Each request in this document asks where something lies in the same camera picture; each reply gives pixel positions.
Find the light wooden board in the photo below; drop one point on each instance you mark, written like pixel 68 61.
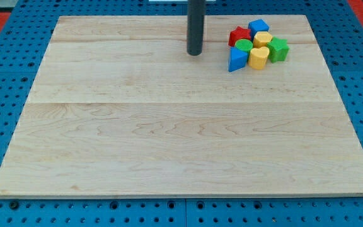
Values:
pixel 119 110

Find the blue triangle block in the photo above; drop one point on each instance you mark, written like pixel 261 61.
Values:
pixel 237 59

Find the green cylinder block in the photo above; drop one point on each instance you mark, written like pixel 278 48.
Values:
pixel 244 45

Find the yellow heart block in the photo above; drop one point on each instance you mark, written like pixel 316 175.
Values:
pixel 258 57

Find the red star block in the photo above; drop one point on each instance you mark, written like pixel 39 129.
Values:
pixel 237 34

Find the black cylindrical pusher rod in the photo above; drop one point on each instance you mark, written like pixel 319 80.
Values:
pixel 195 26

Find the yellow hexagon block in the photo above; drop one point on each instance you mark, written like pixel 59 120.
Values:
pixel 261 39

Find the green star block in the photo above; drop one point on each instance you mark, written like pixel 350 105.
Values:
pixel 278 48

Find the blue cube block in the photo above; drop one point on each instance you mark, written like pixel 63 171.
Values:
pixel 257 26

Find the blue perforated table panel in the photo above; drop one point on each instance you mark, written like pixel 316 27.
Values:
pixel 24 38

